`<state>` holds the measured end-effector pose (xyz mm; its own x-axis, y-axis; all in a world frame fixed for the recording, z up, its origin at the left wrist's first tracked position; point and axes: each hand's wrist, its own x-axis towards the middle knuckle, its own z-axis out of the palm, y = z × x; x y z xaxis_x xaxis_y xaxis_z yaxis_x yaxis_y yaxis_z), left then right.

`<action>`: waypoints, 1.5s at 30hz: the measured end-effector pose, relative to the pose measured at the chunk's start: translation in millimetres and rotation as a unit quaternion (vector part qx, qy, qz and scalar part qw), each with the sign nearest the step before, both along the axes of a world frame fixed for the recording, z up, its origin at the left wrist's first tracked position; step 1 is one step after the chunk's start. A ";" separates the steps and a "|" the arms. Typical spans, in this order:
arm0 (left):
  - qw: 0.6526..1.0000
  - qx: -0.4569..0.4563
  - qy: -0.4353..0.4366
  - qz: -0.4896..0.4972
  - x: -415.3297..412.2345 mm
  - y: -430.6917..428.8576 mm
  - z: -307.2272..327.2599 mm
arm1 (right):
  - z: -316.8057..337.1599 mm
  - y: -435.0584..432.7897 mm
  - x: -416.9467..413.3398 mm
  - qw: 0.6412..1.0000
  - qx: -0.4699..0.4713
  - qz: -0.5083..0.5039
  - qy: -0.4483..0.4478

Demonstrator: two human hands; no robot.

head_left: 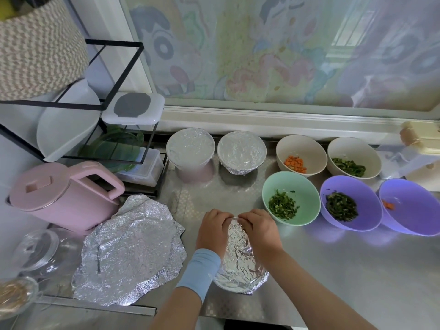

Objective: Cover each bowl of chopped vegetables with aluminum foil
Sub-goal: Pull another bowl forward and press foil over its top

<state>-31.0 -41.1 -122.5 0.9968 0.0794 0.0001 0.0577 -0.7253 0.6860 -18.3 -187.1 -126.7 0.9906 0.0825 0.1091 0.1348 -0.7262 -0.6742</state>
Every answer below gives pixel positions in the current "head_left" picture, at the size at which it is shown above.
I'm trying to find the window with cartoon film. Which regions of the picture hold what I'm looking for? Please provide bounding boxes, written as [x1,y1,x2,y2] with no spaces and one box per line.
[89,0,440,145]

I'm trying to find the mint green bowl chopped greens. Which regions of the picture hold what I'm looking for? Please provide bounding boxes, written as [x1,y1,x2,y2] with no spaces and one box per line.
[262,171,322,227]

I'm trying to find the black metal rack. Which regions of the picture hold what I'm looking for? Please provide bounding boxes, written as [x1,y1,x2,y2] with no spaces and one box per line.
[0,39,166,179]

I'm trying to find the person's left hand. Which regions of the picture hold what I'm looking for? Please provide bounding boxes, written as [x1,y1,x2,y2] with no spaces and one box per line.
[196,208,235,259]

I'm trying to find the white plate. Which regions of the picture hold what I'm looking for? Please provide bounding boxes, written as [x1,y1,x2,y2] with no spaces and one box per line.
[36,79,102,163]

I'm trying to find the person's right hand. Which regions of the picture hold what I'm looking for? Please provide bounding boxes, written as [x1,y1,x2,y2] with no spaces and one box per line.
[237,208,284,265]

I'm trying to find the white bowl carrot pieces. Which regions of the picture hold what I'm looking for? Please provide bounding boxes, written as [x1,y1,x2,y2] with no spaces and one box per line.
[275,134,329,178]

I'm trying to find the person's right forearm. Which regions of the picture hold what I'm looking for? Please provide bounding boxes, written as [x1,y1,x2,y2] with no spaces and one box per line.
[264,251,379,330]

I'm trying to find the stainless steel countertop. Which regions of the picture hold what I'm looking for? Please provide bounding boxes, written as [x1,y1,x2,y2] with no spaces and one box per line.
[0,134,440,330]

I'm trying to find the purple bowl carrot pieces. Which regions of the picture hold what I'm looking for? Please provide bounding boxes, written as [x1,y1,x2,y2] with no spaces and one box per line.
[378,178,440,237]

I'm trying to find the beige bowl with greens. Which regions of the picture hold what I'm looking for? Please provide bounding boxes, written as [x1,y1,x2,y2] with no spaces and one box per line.
[326,137,382,181]

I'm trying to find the stack of aluminium foil sheets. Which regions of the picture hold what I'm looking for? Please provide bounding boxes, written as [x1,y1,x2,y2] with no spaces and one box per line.
[72,194,187,307]

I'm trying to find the clear plastic box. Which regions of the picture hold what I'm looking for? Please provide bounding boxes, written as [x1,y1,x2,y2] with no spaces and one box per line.
[117,149,166,187]

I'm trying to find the light blue wristband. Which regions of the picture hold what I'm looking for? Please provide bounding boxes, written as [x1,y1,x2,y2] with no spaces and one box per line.
[175,248,222,303]

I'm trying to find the clear glass jar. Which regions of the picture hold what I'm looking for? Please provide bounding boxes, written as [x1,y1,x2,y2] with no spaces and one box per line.
[10,229,61,272]

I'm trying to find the pink electric kettle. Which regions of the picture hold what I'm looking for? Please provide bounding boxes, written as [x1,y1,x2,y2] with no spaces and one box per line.
[8,161,126,236]

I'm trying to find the pink bowl with greens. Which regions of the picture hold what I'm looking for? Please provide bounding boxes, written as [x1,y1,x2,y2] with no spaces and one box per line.
[172,165,214,184]

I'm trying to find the woven rope basket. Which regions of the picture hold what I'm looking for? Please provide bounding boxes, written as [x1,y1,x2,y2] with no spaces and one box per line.
[0,0,89,102]

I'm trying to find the purple bowl chopped greens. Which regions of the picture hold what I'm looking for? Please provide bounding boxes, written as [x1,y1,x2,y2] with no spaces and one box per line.
[319,175,383,232]

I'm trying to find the yellow item in basket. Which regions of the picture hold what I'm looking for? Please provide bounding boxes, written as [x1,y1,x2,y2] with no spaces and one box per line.
[0,0,18,21]

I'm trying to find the foil-covered bowl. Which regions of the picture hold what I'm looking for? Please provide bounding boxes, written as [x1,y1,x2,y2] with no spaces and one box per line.
[213,218,270,295]
[165,127,216,169]
[217,130,268,176]

